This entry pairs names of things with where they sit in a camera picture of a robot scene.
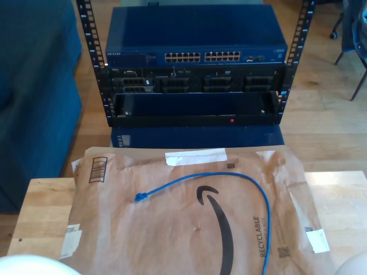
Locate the blue sofa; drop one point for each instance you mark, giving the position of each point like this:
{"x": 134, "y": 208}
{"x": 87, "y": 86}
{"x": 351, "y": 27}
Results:
{"x": 34, "y": 100}

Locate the blue network switch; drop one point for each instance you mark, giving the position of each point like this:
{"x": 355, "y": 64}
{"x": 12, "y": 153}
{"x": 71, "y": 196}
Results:
{"x": 195, "y": 28}

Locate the dark blue equipment case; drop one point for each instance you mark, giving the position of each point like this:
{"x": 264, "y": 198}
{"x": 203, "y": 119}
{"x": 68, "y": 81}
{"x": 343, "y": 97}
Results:
{"x": 200, "y": 139}

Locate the black rack frame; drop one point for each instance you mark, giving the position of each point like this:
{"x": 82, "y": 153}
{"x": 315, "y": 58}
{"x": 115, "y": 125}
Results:
{"x": 91, "y": 43}

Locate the brown paper mailer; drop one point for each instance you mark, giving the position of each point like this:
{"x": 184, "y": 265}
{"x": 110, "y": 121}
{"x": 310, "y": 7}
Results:
{"x": 143, "y": 229}

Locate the dark office chair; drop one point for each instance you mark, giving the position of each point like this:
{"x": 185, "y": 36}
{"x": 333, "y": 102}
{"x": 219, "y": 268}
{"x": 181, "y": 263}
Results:
{"x": 351, "y": 34}

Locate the black rack server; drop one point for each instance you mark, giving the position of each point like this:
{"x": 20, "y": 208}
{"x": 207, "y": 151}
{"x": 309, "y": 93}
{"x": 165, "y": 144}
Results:
{"x": 195, "y": 80}

